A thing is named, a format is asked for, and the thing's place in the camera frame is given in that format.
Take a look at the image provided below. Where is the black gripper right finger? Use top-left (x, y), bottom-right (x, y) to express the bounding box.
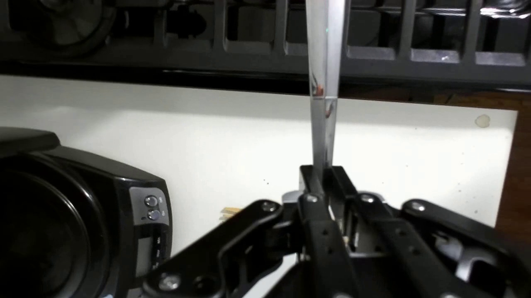
top-left (323, 167), bottom-right (531, 298)

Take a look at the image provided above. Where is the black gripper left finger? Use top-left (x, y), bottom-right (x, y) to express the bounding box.
top-left (142, 165), bottom-right (360, 298)

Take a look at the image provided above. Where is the wooden utensil tip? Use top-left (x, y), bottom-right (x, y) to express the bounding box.
top-left (219, 207), bottom-right (242, 222)

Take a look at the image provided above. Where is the black gas stove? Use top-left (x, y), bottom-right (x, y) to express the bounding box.
top-left (0, 0), bottom-right (531, 89)

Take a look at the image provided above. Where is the black coffee maker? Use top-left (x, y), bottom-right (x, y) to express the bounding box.
top-left (0, 127), bottom-right (172, 298)

